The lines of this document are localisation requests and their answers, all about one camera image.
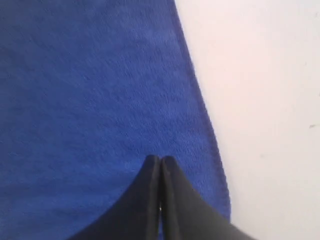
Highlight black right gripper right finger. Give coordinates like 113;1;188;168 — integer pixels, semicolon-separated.
161;156;253;240

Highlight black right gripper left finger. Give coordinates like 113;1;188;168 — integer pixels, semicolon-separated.
69;155;161;240

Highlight blue towel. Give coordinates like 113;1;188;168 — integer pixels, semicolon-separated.
0;0;231;240

